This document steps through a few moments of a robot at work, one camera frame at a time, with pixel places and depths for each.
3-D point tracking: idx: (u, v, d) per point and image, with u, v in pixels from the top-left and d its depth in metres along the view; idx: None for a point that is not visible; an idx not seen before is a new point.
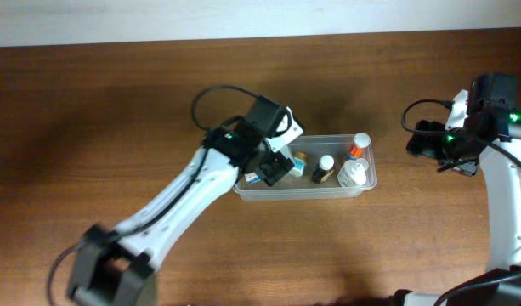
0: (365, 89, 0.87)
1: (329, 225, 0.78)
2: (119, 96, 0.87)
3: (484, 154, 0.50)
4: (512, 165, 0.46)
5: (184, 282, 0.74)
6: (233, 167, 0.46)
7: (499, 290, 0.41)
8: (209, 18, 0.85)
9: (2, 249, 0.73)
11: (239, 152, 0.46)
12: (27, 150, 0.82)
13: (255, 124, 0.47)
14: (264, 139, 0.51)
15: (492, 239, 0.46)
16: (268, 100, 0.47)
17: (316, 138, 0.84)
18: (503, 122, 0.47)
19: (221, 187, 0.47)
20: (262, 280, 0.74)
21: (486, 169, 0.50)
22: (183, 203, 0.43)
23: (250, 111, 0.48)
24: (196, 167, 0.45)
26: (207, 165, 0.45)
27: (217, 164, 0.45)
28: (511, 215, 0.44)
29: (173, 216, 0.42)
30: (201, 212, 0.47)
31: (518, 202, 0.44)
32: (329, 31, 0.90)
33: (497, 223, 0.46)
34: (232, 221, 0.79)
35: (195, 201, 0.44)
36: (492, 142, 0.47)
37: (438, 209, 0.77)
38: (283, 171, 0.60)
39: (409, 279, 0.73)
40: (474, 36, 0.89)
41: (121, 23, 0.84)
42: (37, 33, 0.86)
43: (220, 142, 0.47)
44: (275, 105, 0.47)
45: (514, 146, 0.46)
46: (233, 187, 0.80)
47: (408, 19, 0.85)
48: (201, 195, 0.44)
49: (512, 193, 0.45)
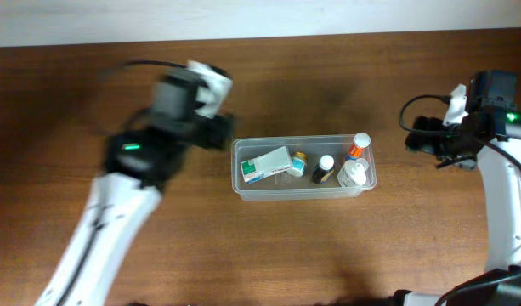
0: (363, 87, 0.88)
1: (328, 223, 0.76)
2: (121, 96, 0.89)
3: (481, 154, 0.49)
4: (509, 165, 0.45)
5: (181, 282, 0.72)
6: (137, 195, 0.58)
7: (497, 291, 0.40)
8: (208, 19, 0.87)
9: (8, 247, 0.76)
11: (153, 161, 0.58)
12: (31, 149, 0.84)
13: (162, 115, 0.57)
14: (189, 118, 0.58)
15: (489, 240, 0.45)
16: (175, 85, 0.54)
17: (315, 137, 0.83)
18: (501, 121, 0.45)
19: (134, 216, 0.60)
20: (260, 280, 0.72)
21: (483, 169, 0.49)
22: (93, 251, 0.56)
23: (156, 105, 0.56)
24: (101, 210, 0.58)
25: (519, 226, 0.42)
26: (110, 205, 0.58)
27: (121, 201, 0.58)
28: (509, 215, 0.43)
29: (87, 264, 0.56)
30: (127, 236, 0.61)
31: (516, 202, 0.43)
32: (327, 33, 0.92)
33: (495, 223, 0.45)
34: (231, 220, 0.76)
35: (110, 241, 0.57)
36: (489, 142, 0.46)
37: (438, 208, 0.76)
38: (222, 125, 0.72)
39: (410, 279, 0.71)
40: (467, 37, 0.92)
41: (125, 24, 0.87)
42: (44, 34, 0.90)
43: (135, 155, 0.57)
44: (180, 84, 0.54)
45: (512, 146, 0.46)
46: (234, 187, 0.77)
47: (405, 14, 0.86)
48: (109, 239, 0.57)
49: (510, 192, 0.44)
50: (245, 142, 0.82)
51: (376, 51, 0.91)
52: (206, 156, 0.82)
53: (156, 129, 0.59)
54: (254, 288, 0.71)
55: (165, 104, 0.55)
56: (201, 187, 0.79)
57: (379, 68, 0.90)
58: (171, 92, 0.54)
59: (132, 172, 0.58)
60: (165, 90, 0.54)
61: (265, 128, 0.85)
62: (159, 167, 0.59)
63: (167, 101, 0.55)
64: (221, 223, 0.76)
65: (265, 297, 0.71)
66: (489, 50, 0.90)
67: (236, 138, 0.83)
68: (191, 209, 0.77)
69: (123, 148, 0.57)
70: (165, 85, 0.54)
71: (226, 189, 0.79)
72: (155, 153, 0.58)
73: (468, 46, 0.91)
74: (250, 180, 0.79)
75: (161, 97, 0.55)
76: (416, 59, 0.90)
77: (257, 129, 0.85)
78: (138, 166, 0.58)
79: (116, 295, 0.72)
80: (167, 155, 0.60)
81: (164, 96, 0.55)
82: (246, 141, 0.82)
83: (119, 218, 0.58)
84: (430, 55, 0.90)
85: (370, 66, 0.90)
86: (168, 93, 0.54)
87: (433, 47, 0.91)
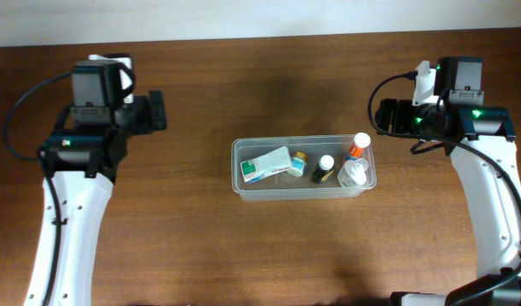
0: (363, 87, 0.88)
1: (328, 224, 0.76)
2: None
3: (455, 155, 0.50)
4: (484, 163, 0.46)
5: (181, 282, 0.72)
6: (87, 179, 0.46)
7: (494, 296, 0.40)
8: (207, 19, 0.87)
9: (6, 246, 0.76)
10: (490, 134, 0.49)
11: (89, 144, 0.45)
12: (31, 149, 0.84)
13: (89, 101, 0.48)
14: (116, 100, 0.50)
15: (477, 243, 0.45)
16: (86, 70, 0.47)
17: (315, 138, 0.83)
18: (468, 121, 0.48)
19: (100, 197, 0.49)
20: (259, 280, 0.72)
21: (459, 171, 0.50)
22: (65, 244, 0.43)
23: (76, 93, 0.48)
24: (54, 207, 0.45)
25: (503, 225, 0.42)
26: (64, 198, 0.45)
27: (75, 189, 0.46)
28: (491, 215, 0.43)
29: (64, 258, 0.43)
30: (89, 227, 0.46)
31: (495, 200, 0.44)
32: (326, 33, 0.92)
33: (479, 225, 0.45)
34: (230, 220, 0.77)
35: (76, 235, 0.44)
36: (461, 142, 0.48)
37: (438, 208, 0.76)
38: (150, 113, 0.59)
39: (410, 279, 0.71)
40: (467, 36, 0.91)
41: (124, 23, 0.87)
42: (43, 33, 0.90)
43: (68, 149, 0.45)
44: (95, 69, 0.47)
45: (483, 143, 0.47)
46: (233, 186, 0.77)
47: (405, 14, 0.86)
48: (76, 235, 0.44)
49: (489, 191, 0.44)
50: (245, 142, 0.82)
51: (376, 51, 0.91)
52: (206, 155, 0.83)
53: (82, 123, 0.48)
54: (253, 288, 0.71)
55: (90, 92, 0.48)
56: (201, 187, 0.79)
57: (378, 68, 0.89)
58: (93, 80, 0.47)
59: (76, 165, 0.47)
60: (77, 80, 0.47)
61: (265, 128, 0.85)
62: (104, 155, 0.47)
63: (93, 91, 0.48)
64: (220, 223, 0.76)
65: (265, 297, 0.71)
66: (489, 50, 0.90)
67: (237, 139, 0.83)
68: (190, 209, 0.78)
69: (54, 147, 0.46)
70: (78, 75, 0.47)
71: (226, 189, 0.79)
72: (91, 139, 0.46)
73: (468, 46, 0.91)
74: (250, 180, 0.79)
75: (79, 89, 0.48)
76: (416, 59, 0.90)
77: (257, 129, 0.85)
78: (81, 157, 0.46)
79: (115, 295, 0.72)
80: (108, 140, 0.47)
81: (82, 86, 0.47)
82: (246, 141, 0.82)
83: (81, 210, 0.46)
84: (430, 55, 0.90)
85: (370, 66, 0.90)
86: (93, 82, 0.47)
87: (433, 47, 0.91)
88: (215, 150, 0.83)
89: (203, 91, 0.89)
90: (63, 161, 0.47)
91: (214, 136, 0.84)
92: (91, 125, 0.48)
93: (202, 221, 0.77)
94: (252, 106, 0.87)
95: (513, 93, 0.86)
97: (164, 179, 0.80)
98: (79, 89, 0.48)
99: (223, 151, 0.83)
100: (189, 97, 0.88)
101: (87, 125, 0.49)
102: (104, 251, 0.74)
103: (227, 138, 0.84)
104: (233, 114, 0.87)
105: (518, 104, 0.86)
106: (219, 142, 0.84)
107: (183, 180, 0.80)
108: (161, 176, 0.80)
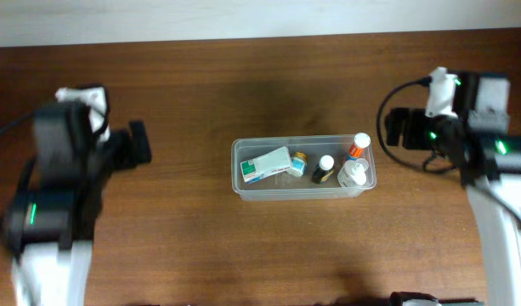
0: (363, 87, 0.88)
1: (328, 224, 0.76)
2: (120, 96, 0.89)
3: (472, 197, 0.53)
4: (501, 211, 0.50)
5: (181, 282, 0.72)
6: (57, 216, 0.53)
7: None
8: (207, 19, 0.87)
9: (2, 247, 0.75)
10: (520, 168, 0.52)
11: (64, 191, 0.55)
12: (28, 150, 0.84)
13: (55, 147, 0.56)
14: (91, 139, 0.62)
15: (488, 286, 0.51)
16: (49, 116, 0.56)
17: (314, 138, 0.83)
18: (490, 155, 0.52)
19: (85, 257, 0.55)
20: (260, 280, 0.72)
21: (476, 213, 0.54)
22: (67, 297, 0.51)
23: (40, 137, 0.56)
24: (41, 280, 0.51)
25: (517, 280, 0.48)
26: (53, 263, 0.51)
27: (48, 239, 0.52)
28: (506, 268, 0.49)
29: None
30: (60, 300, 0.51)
31: (513, 257, 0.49)
32: (326, 33, 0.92)
33: (492, 274, 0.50)
34: (230, 220, 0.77)
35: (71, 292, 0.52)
36: (483, 185, 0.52)
37: (438, 208, 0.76)
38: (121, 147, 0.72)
39: (410, 279, 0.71)
40: (467, 37, 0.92)
41: (124, 24, 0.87)
42: (42, 33, 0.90)
43: (41, 199, 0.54)
44: (59, 111, 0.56)
45: (504, 189, 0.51)
46: (234, 186, 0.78)
47: (405, 14, 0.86)
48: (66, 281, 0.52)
49: (507, 244, 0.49)
50: (245, 142, 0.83)
51: (376, 51, 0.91)
52: (206, 155, 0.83)
53: (53, 172, 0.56)
54: (254, 288, 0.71)
55: (45, 140, 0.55)
56: (201, 187, 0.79)
57: (378, 69, 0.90)
58: (59, 126, 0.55)
59: (45, 219, 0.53)
60: (43, 131, 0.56)
61: (265, 128, 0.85)
62: (71, 212, 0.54)
63: (48, 138, 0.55)
64: (220, 223, 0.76)
65: (266, 298, 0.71)
66: (489, 51, 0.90)
67: (237, 139, 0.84)
68: (190, 209, 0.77)
69: (29, 209, 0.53)
70: (42, 124, 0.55)
71: (226, 189, 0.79)
72: (60, 200, 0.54)
73: (468, 47, 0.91)
74: (250, 180, 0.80)
75: (43, 133, 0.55)
76: (416, 59, 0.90)
77: (257, 129, 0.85)
78: (54, 219, 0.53)
79: (115, 295, 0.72)
80: (79, 197, 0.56)
81: (48, 134, 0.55)
82: (246, 141, 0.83)
83: (60, 292, 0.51)
84: (429, 55, 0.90)
85: (370, 66, 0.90)
86: (58, 127, 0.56)
87: (432, 47, 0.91)
88: (215, 150, 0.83)
89: (203, 91, 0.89)
90: (32, 231, 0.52)
91: (214, 136, 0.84)
92: (60, 174, 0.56)
93: (201, 221, 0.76)
94: (252, 106, 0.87)
95: (512, 93, 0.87)
97: (164, 179, 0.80)
98: (42, 133, 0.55)
99: (223, 150, 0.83)
100: (189, 98, 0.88)
101: (49, 161, 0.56)
102: (104, 251, 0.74)
103: (227, 138, 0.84)
104: (233, 114, 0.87)
105: (519, 104, 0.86)
106: (219, 142, 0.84)
107: (183, 180, 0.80)
108: (161, 176, 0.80)
